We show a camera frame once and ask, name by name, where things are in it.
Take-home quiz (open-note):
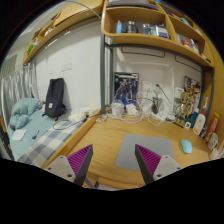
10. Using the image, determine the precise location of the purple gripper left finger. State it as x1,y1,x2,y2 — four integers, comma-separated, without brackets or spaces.
45,144,93,186

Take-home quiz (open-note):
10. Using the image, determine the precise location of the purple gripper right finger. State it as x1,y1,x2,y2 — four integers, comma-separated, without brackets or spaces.
135,144,182,185

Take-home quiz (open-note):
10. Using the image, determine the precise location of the grey mouse pad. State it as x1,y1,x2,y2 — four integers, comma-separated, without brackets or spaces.
115,134,174,171

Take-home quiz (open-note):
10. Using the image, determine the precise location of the light blue computer mouse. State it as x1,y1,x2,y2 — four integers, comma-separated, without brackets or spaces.
181,139,192,154

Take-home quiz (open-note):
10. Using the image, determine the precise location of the plaid blue bed sheet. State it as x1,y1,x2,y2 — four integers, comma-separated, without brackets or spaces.
8,111,83,167

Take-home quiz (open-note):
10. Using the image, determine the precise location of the white crumpled cloth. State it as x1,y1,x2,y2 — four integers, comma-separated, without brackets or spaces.
68,107,97,122

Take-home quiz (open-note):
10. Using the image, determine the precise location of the white lotion bottle red cap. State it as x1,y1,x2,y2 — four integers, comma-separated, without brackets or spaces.
193,98,208,135

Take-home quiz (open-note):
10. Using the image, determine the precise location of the dark blue backpack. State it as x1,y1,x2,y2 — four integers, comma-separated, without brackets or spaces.
44,78,66,120

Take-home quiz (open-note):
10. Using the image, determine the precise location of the white paper on bed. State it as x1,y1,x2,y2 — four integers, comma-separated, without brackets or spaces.
12,130,26,141

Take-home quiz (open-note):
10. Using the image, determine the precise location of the golden action figure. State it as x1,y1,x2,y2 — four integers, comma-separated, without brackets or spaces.
176,92,193,127

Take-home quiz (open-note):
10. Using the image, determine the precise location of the light blue pillow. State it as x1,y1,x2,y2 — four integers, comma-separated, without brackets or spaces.
10,98,40,129

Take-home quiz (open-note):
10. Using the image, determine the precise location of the orange snack package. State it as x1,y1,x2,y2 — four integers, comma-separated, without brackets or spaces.
205,112,220,143

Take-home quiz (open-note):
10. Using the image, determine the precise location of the robot model kit box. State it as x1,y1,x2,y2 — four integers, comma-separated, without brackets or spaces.
114,72,139,105

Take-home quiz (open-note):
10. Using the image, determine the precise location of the blue white box on shelf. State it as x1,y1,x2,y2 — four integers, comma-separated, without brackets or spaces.
155,25,169,38

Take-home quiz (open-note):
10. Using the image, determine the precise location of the blue bottle on shelf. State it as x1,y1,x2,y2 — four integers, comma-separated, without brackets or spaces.
116,20,122,34

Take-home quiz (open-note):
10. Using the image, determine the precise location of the wooden upper bunk board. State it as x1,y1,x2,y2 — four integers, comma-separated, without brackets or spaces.
23,0,104,64

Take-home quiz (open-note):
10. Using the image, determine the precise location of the white tangled cable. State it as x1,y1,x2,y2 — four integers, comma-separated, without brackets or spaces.
99,89,178,128

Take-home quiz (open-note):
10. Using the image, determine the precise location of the grey metal bed post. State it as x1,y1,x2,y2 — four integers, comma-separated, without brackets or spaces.
100,32,106,113

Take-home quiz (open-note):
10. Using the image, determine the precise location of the wooden wall shelf unit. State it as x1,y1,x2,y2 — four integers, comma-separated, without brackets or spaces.
101,0,214,67

